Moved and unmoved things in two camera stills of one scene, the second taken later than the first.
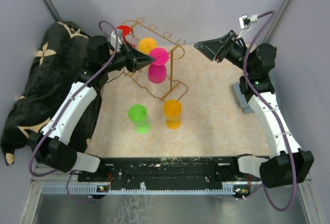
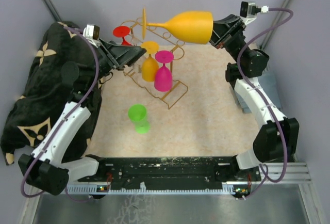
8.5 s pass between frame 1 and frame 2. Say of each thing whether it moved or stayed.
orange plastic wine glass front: moved
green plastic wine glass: stayed
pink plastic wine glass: moved
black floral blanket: stayed
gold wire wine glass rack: stayed
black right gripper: moved
